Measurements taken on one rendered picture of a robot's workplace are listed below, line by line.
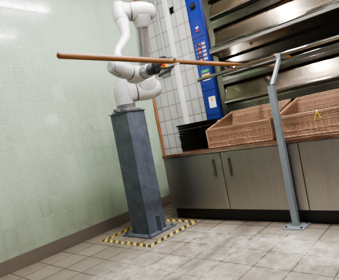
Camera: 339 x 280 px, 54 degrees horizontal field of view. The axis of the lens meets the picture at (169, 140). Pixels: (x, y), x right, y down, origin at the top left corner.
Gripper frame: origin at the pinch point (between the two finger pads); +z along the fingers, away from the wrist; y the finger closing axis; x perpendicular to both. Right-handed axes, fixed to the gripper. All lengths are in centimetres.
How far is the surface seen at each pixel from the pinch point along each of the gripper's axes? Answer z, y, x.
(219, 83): -36, 6, -108
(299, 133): 47, 59, -58
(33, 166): -123, 49, 41
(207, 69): -45, -9, -105
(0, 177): -123, 52, 66
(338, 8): 75, -19, -93
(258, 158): 17, 72, -53
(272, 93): 38, 30, -47
